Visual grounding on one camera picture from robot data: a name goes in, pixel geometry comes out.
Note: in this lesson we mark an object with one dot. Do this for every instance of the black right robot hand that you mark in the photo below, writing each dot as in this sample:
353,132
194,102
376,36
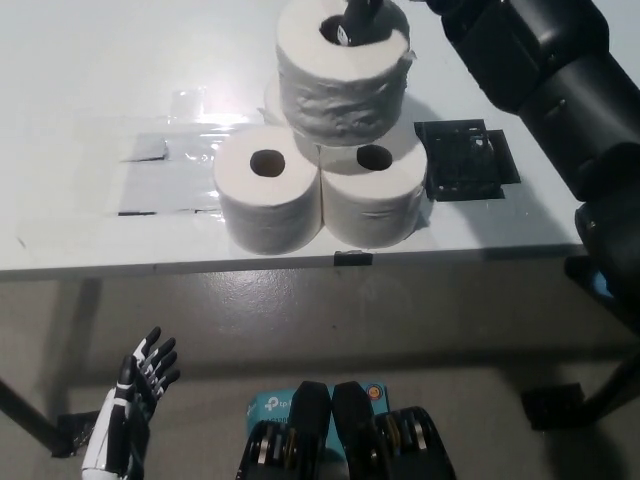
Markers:
365,22

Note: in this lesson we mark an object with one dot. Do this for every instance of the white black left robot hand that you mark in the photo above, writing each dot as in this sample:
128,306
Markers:
102,440

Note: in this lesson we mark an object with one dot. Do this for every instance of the wrinkled white toilet paper roll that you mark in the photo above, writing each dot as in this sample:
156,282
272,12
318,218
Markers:
340,100

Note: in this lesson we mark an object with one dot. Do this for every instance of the smooth white toilet paper roll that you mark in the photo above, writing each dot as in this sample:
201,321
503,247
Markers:
270,215
370,215
306,147

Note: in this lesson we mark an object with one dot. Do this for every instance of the black ribbed robot body blocks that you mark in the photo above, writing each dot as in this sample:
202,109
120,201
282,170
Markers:
350,425

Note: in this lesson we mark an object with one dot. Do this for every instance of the teal printed box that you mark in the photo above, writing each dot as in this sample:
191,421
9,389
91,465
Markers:
270,407

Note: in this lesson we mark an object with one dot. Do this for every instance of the black square tape patch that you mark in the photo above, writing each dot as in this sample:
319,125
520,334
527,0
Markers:
460,165

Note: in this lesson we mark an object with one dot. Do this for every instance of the clear glossy plastic film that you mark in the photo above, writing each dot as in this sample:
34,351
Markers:
200,125

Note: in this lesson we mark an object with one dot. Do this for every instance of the small black tape strip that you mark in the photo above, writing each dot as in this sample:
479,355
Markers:
352,258

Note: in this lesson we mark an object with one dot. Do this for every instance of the grey tape patch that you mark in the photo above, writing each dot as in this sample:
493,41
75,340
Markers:
165,190

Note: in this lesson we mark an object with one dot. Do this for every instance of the black table bracket blue insert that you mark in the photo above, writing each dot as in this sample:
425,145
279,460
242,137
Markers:
582,280

